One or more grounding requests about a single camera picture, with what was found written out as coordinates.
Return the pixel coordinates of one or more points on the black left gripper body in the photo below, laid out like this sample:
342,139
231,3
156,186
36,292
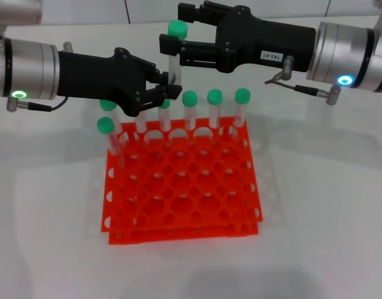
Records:
94,78

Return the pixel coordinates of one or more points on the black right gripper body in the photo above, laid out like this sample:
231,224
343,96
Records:
256,40

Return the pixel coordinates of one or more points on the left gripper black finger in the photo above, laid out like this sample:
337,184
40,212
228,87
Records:
166,93
163,78

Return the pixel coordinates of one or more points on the graduated test tube green cap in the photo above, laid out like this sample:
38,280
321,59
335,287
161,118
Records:
177,29

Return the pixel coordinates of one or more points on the orange plastic test tube rack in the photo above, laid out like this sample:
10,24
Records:
184,187

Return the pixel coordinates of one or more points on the clear test tube green cap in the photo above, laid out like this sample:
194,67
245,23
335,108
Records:
140,124
164,120
242,95
214,96
105,124
189,98
107,106

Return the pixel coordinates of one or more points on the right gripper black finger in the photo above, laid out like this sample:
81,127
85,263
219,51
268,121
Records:
191,12
194,53

